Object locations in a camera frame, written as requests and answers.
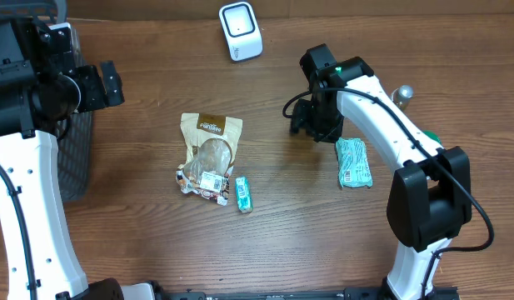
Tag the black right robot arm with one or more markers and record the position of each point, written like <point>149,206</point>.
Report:
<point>429,199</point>

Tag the small printed snack bag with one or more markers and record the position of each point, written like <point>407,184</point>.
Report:
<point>211,186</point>

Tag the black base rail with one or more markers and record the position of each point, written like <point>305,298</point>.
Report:
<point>351,293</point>

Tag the grey plastic mesh basket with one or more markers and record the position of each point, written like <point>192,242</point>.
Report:
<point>75,134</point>

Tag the white barcode scanner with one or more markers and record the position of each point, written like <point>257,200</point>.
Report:
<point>242,33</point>

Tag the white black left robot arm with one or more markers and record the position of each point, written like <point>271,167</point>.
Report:
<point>40,256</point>

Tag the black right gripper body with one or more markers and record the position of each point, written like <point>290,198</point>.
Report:
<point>303,117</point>

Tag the brown cookie pouch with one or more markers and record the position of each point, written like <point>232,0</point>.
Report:
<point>211,143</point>

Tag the green Kleenex tissue pack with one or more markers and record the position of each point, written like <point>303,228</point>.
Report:
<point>244,197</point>

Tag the teal snack packet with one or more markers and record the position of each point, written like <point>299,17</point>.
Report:
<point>354,170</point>

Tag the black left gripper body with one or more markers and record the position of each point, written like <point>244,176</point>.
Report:
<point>90,92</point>

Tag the green white tissue cup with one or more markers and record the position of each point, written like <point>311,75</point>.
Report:
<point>432,136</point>

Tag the yellow bottle silver cap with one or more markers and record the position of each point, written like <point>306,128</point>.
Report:
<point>402,96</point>

